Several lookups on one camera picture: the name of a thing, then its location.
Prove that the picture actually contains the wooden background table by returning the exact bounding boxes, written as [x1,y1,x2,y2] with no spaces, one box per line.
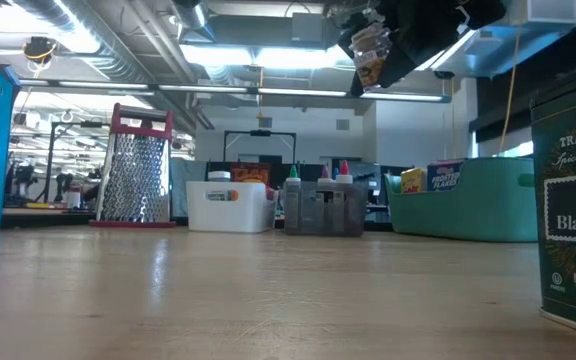
[0,206,97,229]

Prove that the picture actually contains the clear jar with orange label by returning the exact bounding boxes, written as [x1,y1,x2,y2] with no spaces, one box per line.
[348,22,393,92]

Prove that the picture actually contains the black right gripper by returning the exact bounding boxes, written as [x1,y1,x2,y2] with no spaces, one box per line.
[327,0,507,96]

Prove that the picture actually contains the red metal box grater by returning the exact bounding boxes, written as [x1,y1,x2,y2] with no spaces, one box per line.
[88,102,177,229]

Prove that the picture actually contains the yellow hanging cord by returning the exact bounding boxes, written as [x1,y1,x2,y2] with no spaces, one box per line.
[496,24,523,157]

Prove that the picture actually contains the grey ceiling box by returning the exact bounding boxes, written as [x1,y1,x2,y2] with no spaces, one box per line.
[291,11,326,44]

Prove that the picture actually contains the grey translucent plastic bin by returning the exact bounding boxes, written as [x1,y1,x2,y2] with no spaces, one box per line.
[282,180,368,238]

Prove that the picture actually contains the white plastic bin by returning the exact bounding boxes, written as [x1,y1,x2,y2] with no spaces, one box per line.
[185,180,280,234]

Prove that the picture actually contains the green-capped food colouring bottle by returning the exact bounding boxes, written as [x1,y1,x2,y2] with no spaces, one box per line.
[285,164,302,191]

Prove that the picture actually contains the dark pepper tin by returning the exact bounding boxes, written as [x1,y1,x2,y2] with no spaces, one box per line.
[530,64,576,343]

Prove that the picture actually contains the green plastic bin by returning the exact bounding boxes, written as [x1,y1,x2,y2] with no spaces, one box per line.
[383,156,539,244]

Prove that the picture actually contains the purple-capped food colouring bottle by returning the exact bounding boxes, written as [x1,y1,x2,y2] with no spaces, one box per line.
[317,165,334,190]

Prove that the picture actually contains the Mini Wheats cereal box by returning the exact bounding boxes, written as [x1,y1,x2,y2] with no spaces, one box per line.
[230,162,273,185]

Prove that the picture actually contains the black yellow ceiling cable coil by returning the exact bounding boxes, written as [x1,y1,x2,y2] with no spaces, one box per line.
[21,35,59,65]

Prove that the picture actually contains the red-capped food colouring bottle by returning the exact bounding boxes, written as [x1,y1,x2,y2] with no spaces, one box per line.
[336,159,354,187]

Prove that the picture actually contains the blue Frosted Flakes box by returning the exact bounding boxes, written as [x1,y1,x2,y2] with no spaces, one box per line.
[426,159,464,193]

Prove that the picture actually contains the yellow Corn Pops box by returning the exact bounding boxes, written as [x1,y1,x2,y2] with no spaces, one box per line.
[400,167,428,195]

